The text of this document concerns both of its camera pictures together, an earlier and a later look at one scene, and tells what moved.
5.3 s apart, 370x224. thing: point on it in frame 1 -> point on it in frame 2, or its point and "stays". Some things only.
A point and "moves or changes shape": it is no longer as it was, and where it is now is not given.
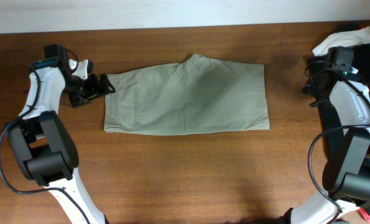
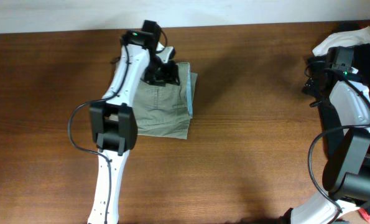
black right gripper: [311, 86] stays
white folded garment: [367, 35] stays
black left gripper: [91, 90] -> [163, 78]
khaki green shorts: [198, 95] moves or changes shape
